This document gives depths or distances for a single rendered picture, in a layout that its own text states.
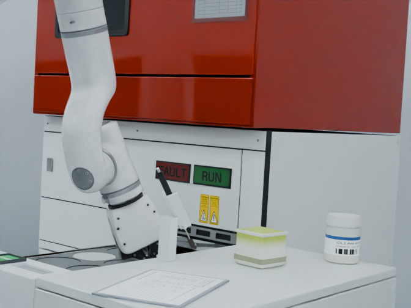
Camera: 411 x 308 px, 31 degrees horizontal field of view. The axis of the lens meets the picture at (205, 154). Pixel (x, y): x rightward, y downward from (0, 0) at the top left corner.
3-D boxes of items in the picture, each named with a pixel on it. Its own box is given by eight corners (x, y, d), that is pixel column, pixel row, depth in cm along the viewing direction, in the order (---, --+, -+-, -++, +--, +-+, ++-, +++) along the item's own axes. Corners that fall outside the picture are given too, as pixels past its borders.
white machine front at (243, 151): (44, 246, 225) (51, 115, 223) (261, 301, 172) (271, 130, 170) (36, 247, 222) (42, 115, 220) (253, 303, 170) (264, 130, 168)
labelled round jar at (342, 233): (334, 256, 156) (337, 211, 155) (364, 261, 151) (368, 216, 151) (317, 260, 150) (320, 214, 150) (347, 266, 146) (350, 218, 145)
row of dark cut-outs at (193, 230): (125, 222, 199) (125, 212, 199) (255, 247, 171) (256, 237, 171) (123, 222, 198) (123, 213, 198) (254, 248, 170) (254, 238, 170)
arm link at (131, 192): (104, 197, 145) (110, 211, 146) (144, 179, 148) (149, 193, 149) (93, 192, 153) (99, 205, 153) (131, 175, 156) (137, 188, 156)
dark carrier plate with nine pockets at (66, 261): (128, 247, 192) (128, 244, 192) (232, 270, 169) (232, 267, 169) (16, 262, 165) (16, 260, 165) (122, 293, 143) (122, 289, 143)
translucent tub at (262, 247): (257, 259, 148) (259, 225, 147) (287, 266, 142) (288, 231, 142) (232, 263, 142) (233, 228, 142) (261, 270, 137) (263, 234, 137)
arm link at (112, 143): (126, 190, 144) (145, 173, 152) (101, 128, 141) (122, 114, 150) (91, 198, 148) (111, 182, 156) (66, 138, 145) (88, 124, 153)
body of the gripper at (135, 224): (106, 208, 146) (126, 258, 148) (151, 187, 149) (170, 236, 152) (96, 203, 153) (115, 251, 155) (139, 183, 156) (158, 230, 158)
